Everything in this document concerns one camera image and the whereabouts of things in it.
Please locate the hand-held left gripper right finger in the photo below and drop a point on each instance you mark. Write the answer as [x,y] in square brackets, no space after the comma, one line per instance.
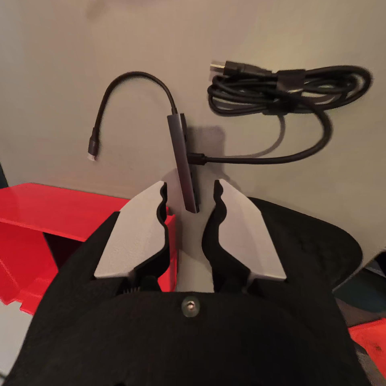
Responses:
[247,238]

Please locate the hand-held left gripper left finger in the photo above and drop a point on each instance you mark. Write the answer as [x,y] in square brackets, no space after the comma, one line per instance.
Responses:
[132,235]

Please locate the red plastic bin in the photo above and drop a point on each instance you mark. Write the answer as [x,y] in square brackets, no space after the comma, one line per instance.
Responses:
[45,205]
[369,337]

